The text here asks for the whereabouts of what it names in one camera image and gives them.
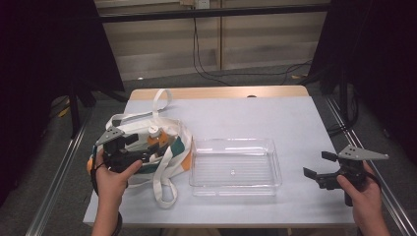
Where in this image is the black wristband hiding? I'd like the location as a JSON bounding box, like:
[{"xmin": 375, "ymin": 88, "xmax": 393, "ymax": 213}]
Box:
[{"xmin": 111, "ymin": 211, "xmax": 124, "ymax": 236}]

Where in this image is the black wrist strap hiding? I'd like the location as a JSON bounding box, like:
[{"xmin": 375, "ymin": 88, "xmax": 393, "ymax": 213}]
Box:
[{"xmin": 89, "ymin": 161, "xmax": 106, "ymax": 197}]

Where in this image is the black horizontal bar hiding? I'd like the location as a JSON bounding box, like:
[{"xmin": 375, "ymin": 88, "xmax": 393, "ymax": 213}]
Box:
[{"xmin": 97, "ymin": 3, "xmax": 332, "ymax": 24}]

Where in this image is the orange bottle with white cap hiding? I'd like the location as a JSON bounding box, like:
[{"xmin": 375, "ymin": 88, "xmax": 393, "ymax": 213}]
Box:
[
  {"xmin": 162, "ymin": 127, "xmax": 180, "ymax": 148},
  {"xmin": 147, "ymin": 125, "xmax": 163, "ymax": 148}
]

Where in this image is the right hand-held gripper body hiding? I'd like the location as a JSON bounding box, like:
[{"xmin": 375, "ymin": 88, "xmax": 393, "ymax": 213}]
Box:
[{"xmin": 316, "ymin": 145, "xmax": 390, "ymax": 208}]

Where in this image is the pale grey table mat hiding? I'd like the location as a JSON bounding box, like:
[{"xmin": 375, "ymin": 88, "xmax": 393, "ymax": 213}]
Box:
[{"xmin": 83, "ymin": 95, "xmax": 356, "ymax": 227}]

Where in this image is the white canvas tote bag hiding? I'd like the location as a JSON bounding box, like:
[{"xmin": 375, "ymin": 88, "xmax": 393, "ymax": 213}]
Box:
[{"xmin": 86, "ymin": 88, "xmax": 195, "ymax": 210}]

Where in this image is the person's right hand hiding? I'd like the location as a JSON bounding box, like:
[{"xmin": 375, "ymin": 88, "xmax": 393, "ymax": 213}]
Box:
[{"xmin": 335, "ymin": 160, "xmax": 384, "ymax": 217}]

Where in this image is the metal floor rail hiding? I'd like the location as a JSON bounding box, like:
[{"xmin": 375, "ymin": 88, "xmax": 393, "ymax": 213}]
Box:
[
  {"xmin": 25, "ymin": 107, "xmax": 94, "ymax": 236},
  {"xmin": 324, "ymin": 94, "xmax": 417, "ymax": 236}
]

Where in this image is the black metal stand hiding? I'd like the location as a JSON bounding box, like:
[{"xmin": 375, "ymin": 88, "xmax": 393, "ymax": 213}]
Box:
[{"xmin": 67, "ymin": 86, "xmax": 97, "ymax": 141}]

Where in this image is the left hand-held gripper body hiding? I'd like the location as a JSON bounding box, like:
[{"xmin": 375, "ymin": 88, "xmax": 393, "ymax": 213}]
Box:
[{"xmin": 94, "ymin": 126, "xmax": 149, "ymax": 174}]

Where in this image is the clear plastic tray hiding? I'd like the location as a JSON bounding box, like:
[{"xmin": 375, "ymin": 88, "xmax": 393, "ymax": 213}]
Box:
[{"xmin": 188, "ymin": 137, "xmax": 283, "ymax": 198}]

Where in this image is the black floor cable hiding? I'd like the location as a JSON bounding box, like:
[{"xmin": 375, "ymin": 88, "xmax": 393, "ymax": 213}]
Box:
[{"xmin": 229, "ymin": 58, "xmax": 314, "ymax": 87}]

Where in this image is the person's left hand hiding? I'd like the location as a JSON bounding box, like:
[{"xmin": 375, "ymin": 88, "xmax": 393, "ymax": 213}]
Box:
[{"xmin": 93, "ymin": 148, "xmax": 144, "ymax": 212}]

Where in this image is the black curtain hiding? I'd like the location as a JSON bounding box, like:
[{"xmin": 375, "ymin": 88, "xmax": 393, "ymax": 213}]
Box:
[
  {"xmin": 308, "ymin": 0, "xmax": 417, "ymax": 165},
  {"xmin": 0, "ymin": 0, "xmax": 126, "ymax": 207}
]

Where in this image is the black hanging cable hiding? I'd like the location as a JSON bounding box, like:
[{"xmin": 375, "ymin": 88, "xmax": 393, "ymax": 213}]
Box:
[{"xmin": 192, "ymin": 16, "xmax": 232, "ymax": 87}]

